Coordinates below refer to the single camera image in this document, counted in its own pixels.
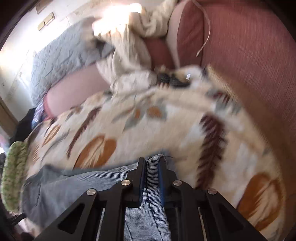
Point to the beige wall switch plate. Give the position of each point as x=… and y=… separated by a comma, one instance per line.
x=46, y=21

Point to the green white patterned cloth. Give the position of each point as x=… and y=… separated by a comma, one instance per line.
x=12, y=176

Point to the grey quilted blanket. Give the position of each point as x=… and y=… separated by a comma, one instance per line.
x=76, y=48

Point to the cream leaf pattern fleece blanket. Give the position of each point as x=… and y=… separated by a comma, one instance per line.
x=203, y=131

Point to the black clothing pile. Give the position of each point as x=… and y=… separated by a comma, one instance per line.
x=25, y=126

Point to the white crumpled cloth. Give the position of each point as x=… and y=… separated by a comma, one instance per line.
x=128, y=68

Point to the black small device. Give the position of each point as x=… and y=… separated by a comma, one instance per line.
x=174, y=80

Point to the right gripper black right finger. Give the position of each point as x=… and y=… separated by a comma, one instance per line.
x=169, y=194

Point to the dark red pillow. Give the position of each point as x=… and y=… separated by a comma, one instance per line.
x=243, y=39

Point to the wooden door frame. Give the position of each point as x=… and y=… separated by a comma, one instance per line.
x=7, y=119

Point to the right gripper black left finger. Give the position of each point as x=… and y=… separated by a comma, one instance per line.
x=137, y=181

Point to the pink bed sheet mattress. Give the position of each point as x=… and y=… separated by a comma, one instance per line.
x=73, y=90

